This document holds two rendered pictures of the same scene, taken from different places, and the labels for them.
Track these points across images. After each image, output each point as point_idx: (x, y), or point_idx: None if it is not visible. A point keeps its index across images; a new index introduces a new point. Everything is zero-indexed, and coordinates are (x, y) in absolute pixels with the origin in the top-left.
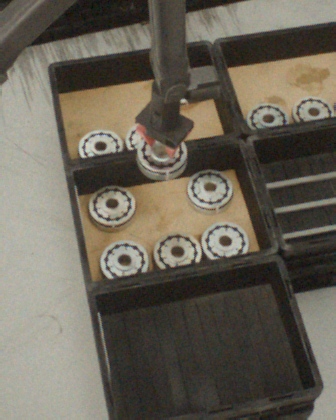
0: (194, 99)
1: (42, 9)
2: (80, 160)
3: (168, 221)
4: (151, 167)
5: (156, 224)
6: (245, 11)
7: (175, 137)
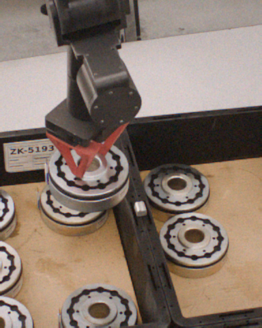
0: (78, 80)
1: None
2: (123, 134)
3: (54, 272)
4: (57, 152)
5: (50, 258)
6: None
7: (54, 116)
